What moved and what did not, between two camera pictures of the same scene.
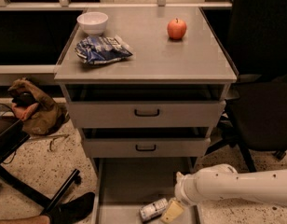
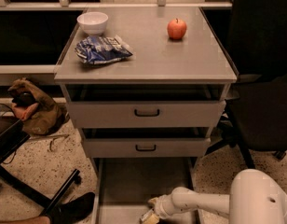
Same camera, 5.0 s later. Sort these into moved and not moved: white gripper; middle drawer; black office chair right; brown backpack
Moved: white gripper
Not moved: brown backpack; black office chair right; middle drawer
